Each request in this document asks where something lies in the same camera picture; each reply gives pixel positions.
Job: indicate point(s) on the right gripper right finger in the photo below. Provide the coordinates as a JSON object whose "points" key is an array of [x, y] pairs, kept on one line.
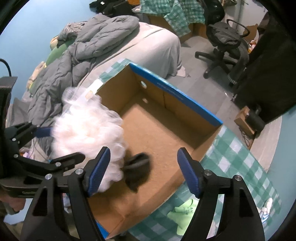
{"points": [[192, 171]]}

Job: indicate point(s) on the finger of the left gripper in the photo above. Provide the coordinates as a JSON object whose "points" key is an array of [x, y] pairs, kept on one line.
{"points": [[25, 132], [63, 163]]}

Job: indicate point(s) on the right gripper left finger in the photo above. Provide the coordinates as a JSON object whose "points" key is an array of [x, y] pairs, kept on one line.
{"points": [[95, 170]]}

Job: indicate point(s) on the white mesh bath pouf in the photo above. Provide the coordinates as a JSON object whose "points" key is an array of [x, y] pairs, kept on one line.
{"points": [[86, 126]]}

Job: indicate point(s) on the light green cloth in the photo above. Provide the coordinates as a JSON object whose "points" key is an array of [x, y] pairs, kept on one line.
{"points": [[183, 214]]}

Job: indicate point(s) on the blue striped white plastic bag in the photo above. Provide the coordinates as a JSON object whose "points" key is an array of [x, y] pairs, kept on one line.
{"points": [[265, 211]]}

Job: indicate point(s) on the left hand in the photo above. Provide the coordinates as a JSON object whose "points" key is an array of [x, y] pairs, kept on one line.
{"points": [[17, 204]]}

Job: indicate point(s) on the grey quilted duvet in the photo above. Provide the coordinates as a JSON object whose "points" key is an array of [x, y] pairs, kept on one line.
{"points": [[96, 40]]}

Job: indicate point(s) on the green checkered tablecloth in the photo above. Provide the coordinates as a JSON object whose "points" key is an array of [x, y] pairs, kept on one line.
{"points": [[226, 157]]}

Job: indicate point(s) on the small brown cardboard box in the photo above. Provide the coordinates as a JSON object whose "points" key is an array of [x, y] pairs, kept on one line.
{"points": [[249, 121]]}

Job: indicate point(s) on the green plush toy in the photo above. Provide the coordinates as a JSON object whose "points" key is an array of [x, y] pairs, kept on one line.
{"points": [[56, 52]]}

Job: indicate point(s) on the black cabinet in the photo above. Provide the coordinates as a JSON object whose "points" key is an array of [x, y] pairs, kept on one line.
{"points": [[268, 81]]}

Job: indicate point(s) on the black office chair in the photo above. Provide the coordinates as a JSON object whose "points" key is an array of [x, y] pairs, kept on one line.
{"points": [[231, 49]]}

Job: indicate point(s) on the bed with grey sheet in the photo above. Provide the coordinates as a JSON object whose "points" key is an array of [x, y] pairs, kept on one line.
{"points": [[154, 48]]}

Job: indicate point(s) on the black clothes pile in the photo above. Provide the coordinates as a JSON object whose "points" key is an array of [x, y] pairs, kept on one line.
{"points": [[112, 8]]}

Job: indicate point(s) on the green checkered cloth on box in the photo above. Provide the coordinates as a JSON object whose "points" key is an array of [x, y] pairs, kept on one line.
{"points": [[177, 13]]}

